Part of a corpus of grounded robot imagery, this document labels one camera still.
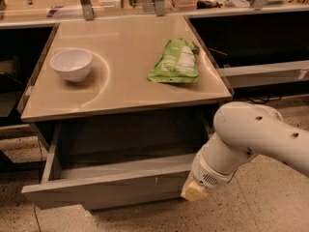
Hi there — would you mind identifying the grey metal rail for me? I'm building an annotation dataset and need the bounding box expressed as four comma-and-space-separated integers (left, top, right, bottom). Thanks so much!
217, 60, 309, 88

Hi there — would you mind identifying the white bowl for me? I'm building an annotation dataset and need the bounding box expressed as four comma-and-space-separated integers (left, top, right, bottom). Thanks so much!
50, 48, 93, 82

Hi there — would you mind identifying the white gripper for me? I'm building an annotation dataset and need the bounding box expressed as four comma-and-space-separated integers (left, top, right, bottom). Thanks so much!
181, 153, 234, 202

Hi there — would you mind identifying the grey drawer cabinet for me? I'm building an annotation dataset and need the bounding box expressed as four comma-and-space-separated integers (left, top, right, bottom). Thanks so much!
16, 14, 236, 215

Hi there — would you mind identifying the grey bottom drawer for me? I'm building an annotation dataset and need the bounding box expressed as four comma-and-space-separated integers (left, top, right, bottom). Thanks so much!
83, 191, 181, 210

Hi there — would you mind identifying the green snack bag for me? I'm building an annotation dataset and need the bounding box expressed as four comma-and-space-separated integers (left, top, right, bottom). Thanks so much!
147, 38, 200, 84

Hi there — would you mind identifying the grey top drawer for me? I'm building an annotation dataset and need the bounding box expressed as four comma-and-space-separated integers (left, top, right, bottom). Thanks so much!
22, 120, 207, 209

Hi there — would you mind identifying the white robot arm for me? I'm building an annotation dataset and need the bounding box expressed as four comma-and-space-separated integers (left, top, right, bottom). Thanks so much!
182, 101, 309, 201

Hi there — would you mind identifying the grey drawer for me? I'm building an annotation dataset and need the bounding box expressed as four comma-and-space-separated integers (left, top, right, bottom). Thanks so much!
83, 191, 181, 210
22, 120, 207, 209

